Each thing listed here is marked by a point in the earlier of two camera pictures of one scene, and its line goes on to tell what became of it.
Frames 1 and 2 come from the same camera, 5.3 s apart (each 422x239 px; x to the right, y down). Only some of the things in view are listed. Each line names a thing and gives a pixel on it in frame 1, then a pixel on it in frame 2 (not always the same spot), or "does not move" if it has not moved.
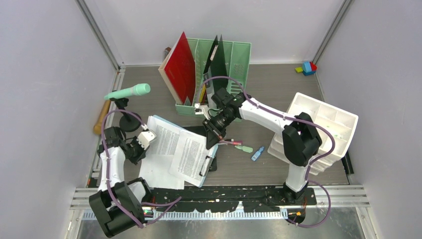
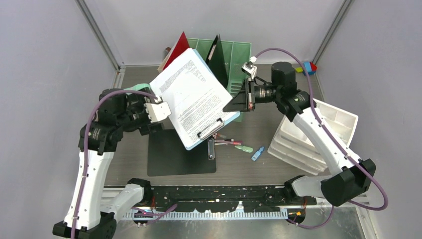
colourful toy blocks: [308, 68] does not move
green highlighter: [245, 149] does not move
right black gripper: [214, 135] to [241, 102]
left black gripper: [142, 154] to [147, 126]
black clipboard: [201, 130] to [167, 155]
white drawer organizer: [342, 123] does not move
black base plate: [226, 198] does not move
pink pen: [237, 143] does not move
